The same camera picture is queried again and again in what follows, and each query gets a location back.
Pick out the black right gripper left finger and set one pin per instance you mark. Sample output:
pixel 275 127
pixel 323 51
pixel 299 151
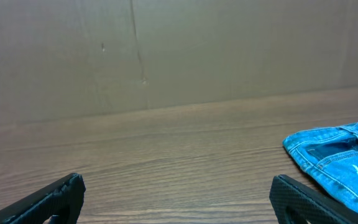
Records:
pixel 59 202

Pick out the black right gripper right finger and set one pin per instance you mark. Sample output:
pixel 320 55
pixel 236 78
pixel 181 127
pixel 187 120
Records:
pixel 295 203

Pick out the light blue denim jeans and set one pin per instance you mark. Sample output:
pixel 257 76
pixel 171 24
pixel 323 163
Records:
pixel 330 156

